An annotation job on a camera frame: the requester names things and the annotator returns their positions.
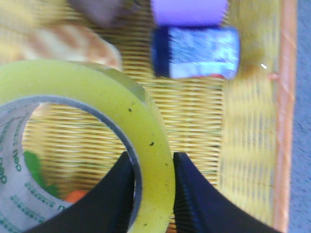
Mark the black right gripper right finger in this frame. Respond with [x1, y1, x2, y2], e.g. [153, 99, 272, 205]
[173, 152, 277, 233]

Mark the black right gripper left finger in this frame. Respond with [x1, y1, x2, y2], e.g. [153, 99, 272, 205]
[28, 152, 135, 233]

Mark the yellow tape roll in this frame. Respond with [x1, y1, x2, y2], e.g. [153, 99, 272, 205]
[0, 60, 175, 233]

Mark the orange toy carrot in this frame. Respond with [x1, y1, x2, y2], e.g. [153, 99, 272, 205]
[24, 151, 87, 203]

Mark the small blue labelled can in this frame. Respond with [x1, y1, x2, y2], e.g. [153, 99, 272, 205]
[151, 26, 240, 80]

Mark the toy croissant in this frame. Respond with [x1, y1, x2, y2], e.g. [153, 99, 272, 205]
[0, 23, 122, 71]

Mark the brown toy figure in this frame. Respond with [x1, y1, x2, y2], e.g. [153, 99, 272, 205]
[68, 0, 141, 28]

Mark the purple foam cube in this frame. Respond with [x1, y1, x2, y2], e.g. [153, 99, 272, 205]
[150, 0, 228, 27]

